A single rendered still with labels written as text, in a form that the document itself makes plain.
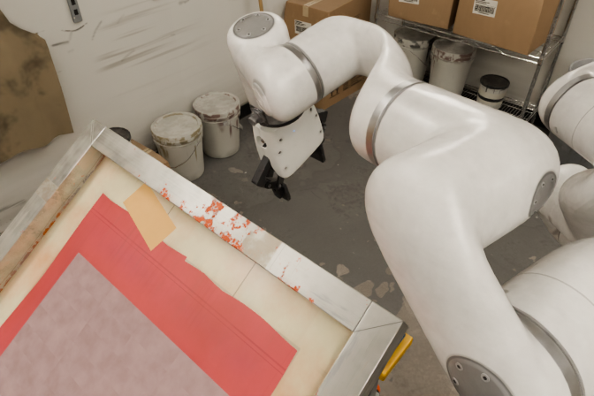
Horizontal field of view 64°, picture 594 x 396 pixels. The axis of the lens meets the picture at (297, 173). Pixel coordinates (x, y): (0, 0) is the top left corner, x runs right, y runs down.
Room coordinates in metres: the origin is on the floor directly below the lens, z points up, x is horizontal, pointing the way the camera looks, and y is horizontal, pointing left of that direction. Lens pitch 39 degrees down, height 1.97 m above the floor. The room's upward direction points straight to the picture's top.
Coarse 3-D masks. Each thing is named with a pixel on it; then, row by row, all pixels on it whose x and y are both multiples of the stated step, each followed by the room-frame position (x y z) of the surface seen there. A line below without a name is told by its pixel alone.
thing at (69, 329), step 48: (96, 240) 0.49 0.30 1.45; (144, 240) 0.47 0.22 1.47; (48, 288) 0.44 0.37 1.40; (96, 288) 0.42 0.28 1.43; (144, 288) 0.40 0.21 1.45; (0, 336) 0.39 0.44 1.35; (48, 336) 0.38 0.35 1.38; (96, 336) 0.36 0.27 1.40; (0, 384) 0.33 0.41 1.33; (48, 384) 0.32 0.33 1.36; (96, 384) 0.31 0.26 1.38
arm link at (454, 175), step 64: (384, 128) 0.32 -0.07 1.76; (448, 128) 0.29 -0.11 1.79; (512, 128) 0.27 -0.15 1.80; (384, 192) 0.23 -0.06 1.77; (448, 192) 0.21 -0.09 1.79; (512, 192) 0.23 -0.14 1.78; (384, 256) 0.22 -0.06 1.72; (448, 256) 0.19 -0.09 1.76; (448, 320) 0.17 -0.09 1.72; (512, 320) 0.16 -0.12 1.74; (512, 384) 0.13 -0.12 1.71; (576, 384) 0.14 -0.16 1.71
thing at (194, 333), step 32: (192, 288) 0.39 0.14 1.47; (160, 320) 0.36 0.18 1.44; (192, 320) 0.35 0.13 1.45; (224, 320) 0.34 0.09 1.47; (256, 320) 0.33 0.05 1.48; (128, 352) 0.33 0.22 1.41; (160, 352) 0.32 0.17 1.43; (192, 352) 0.32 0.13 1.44; (224, 352) 0.31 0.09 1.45; (256, 352) 0.30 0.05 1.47; (288, 352) 0.29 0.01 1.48; (128, 384) 0.30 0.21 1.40; (160, 384) 0.29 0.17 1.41; (192, 384) 0.28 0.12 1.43; (224, 384) 0.28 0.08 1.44; (256, 384) 0.27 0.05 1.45
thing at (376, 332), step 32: (96, 128) 0.64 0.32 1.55; (64, 160) 0.60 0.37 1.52; (96, 160) 0.61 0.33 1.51; (128, 160) 0.56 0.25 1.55; (64, 192) 0.56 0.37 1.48; (160, 192) 0.50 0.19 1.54; (192, 192) 0.48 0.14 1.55; (32, 224) 0.52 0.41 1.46; (224, 224) 0.43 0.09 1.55; (0, 256) 0.48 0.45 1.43; (256, 256) 0.38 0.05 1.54; (288, 256) 0.37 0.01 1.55; (0, 288) 0.46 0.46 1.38; (320, 288) 0.33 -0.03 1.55; (352, 288) 0.32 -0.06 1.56; (352, 320) 0.29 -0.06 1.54; (384, 320) 0.28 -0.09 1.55; (352, 352) 0.26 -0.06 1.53; (384, 352) 0.26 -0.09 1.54; (352, 384) 0.24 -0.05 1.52
